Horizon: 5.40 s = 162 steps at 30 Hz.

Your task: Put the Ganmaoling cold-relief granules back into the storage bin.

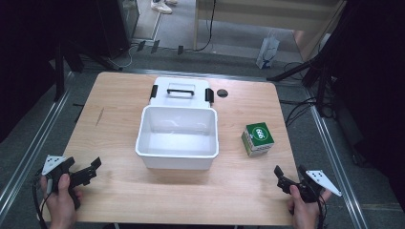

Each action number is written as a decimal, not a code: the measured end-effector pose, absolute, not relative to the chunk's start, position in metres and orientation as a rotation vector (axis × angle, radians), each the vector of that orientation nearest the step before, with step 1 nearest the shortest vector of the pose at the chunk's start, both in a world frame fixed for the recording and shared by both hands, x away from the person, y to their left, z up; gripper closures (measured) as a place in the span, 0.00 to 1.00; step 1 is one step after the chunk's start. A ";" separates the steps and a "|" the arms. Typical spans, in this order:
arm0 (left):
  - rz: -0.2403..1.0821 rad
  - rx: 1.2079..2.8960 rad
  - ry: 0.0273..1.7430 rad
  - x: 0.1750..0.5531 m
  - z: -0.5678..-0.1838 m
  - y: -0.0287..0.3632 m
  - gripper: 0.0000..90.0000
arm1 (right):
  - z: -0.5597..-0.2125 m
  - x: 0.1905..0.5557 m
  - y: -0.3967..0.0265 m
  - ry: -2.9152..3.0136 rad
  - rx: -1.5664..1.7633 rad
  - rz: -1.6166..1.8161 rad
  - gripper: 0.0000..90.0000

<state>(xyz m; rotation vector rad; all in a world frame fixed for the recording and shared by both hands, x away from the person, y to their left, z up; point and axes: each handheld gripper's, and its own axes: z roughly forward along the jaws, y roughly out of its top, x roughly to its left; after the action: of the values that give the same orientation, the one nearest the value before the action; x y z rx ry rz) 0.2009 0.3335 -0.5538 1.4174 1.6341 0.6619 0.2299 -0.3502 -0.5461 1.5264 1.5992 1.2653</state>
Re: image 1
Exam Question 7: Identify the green and white carton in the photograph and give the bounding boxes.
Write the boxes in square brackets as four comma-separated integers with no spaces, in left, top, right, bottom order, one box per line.
[241,122,275,158]

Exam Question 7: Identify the person's left hand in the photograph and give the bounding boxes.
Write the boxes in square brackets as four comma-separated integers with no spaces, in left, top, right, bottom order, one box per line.
[39,173,84,229]

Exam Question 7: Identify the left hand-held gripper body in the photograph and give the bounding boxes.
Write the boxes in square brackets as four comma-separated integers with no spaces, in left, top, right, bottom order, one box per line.
[41,154,82,211]

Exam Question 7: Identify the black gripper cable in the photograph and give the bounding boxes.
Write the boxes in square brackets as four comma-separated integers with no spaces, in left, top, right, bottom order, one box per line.
[316,193,330,229]
[32,176,50,229]

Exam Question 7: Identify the black cabinet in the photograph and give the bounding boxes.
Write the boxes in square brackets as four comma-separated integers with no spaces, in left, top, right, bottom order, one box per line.
[95,0,141,59]

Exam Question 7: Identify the light wooden furniture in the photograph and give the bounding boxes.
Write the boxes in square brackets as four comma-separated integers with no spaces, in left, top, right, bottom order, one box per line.
[192,0,348,62]

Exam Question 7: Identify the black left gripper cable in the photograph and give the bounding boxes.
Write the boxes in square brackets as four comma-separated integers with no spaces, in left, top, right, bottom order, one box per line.
[32,176,50,229]

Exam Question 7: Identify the black hanging cable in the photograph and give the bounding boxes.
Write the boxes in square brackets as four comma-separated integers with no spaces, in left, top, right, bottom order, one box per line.
[192,0,218,53]

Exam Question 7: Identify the metal floor rail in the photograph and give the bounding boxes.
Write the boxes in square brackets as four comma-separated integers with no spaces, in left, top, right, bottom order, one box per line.
[302,85,371,229]
[0,71,75,218]

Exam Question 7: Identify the person's right hand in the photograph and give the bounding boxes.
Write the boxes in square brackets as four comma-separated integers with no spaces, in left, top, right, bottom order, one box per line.
[288,184,332,229]

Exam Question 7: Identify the white floor cable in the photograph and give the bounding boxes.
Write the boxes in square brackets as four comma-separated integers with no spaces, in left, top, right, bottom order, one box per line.
[107,44,134,70]

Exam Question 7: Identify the white plastic storage box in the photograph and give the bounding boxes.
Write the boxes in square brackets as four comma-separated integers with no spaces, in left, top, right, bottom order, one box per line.
[135,76,220,171]

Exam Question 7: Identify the black floor cables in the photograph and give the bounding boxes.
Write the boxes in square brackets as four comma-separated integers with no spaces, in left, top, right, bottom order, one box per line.
[278,96,335,128]

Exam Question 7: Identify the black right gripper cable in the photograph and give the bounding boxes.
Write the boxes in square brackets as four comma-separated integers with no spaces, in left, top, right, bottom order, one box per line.
[316,193,330,229]

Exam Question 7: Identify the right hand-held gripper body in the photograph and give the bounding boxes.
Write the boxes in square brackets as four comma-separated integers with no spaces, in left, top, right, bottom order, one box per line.
[288,169,343,204]

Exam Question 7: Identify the black metal stand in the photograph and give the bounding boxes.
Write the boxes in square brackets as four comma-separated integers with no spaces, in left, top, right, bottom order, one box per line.
[52,39,123,103]

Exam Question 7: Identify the white paper bag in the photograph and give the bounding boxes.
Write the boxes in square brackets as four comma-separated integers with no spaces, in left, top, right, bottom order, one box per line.
[255,35,281,71]

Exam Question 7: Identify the black tripod stand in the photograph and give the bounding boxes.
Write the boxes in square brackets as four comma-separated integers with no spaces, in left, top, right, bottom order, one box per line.
[266,47,338,109]

